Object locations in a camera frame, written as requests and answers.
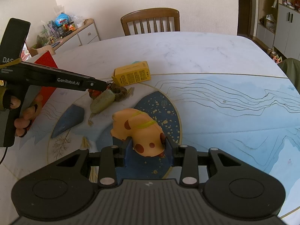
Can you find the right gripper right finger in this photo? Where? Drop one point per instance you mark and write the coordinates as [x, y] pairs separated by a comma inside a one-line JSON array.
[[183, 156]]

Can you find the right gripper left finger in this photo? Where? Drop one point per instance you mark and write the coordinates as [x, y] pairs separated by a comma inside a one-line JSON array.
[[112, 157]]

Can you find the yellow spotted plush toy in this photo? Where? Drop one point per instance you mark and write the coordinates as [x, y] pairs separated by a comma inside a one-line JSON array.
[[147, 136]]

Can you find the pale green pouch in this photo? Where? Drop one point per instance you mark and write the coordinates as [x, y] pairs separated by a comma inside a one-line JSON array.
[[103, 101]]

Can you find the orange fish plush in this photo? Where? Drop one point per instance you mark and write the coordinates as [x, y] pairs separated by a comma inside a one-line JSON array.
[[93, 94]]

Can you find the yellow cardboard box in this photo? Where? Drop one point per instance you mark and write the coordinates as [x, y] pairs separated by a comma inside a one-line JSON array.
[[131, 74]]

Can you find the red white snack bag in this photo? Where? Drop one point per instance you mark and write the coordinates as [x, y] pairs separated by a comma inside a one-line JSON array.
[[25, 54]]

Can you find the red white cardboard box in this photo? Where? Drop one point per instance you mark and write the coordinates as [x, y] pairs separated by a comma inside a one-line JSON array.
[[46, 90]]

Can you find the blue round toy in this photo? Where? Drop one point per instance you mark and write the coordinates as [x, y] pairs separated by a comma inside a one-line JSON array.
[[62, 19]]

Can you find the wooden white sideboard cabinet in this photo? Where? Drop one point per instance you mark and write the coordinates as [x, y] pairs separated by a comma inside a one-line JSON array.
[[84, 35]]

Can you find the blue patterned table mat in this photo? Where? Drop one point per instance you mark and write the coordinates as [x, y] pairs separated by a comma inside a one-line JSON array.
[[254, 118]]

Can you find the green jacket on chair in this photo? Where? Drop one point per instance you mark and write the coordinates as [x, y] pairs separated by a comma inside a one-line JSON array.
[[291, 68]]

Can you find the wooden dining chair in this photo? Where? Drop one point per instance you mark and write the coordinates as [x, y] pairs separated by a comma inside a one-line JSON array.
[[152, 20]]

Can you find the dark wooden door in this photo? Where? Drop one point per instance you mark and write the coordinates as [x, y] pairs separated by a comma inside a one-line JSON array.
[[244, 18]]

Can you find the grey wall cabinet unit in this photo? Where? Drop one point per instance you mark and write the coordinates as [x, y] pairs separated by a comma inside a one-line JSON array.
[[278, 26]]

